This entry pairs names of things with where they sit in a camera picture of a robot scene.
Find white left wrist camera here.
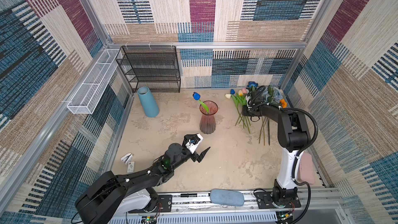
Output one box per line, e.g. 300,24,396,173
182,133,204,154

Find red ribbed glass vase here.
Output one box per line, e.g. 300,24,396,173
199,101,218,134

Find blue-grey artificial rose bunch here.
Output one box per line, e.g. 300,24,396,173
247,80,285,145

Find pink rectangular pad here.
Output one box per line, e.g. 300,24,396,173
297,152,315,185

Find white wire mesh basket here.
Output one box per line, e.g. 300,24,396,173
67,49,119,115

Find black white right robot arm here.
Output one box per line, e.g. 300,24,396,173
243,86,318,208

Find small white paper tags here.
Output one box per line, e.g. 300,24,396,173
120,153,135,173

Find orange artificial flower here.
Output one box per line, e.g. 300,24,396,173
279,99,288,108

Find blue-grey oval pad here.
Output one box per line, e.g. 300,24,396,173
209,189,245,207

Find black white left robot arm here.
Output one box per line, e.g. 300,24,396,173
75,143,210,224

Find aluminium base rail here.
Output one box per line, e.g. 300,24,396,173
77,188,343,224

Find yellow artificial tulip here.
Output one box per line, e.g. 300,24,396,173
238,89,251,133

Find black wire shelf rack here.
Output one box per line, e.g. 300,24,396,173
116,46,181,93

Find teal cylindrical vase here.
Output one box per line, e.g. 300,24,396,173
137,87,160,118

